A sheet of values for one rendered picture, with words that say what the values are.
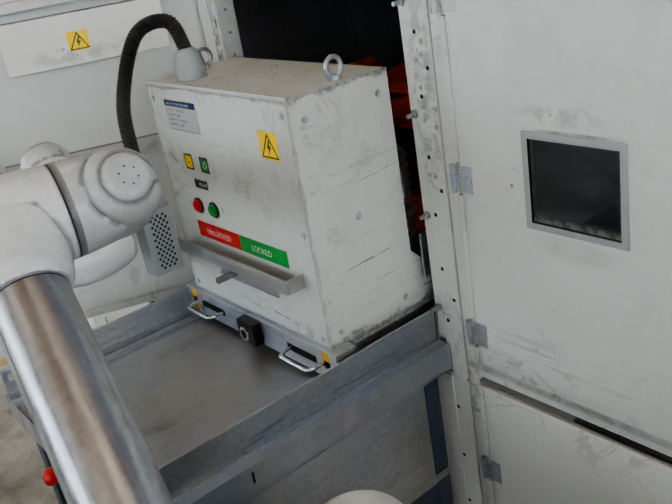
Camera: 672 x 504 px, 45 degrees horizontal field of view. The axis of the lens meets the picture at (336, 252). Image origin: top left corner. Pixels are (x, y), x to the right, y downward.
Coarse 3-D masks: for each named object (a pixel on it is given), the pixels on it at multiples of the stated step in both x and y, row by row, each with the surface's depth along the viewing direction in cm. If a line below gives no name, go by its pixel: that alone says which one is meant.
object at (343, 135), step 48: (288, 96) 132; (336, 96) 138; (384, 96) 145; (336, 144) 140; (384, 144) 147; (336, 192) 142; (384, 192) 150; (336, 240) 145; (384, 240) 152; (336, 288) 147; (384, 288) 155; (432, 288) 164; (336, 336) 150
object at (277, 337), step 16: (208, 304) 182; (224, 304) 176; (224, 320) 179; (256, 320) 166; (272, 336) 164; (288, 336) 158; (288, 352) 161; (304, 352) 156; (336, 352) 149; (352, 352) 150
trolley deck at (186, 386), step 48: (192, 336) 180; (144, 384) 165; (192, 384) 162; (240, 384) 159; (288, 384) 156; (384, 384) 151; (144, 432) 149; (192, 432) 147; (336, 432) 146; (240, 480) 134
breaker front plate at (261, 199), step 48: (192, 96) 155; (240, 96) 142; (192, 144) 162; (240, 144) 148; (288, 144) 136; (192, 192) 170; (240, 192) 154; (288, 192) 141; (192, 240) 179; (288, 240) 147; (240, 288) 169
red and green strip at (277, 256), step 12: (204, 228) 172; (216, 228) 168; (216, 240) 170; (228, 240) 165; (240, 240) 161; (252, 240) 158; (252, 252) 159; (264, 252) 156; (276, 252) 152; (288, 264) 150
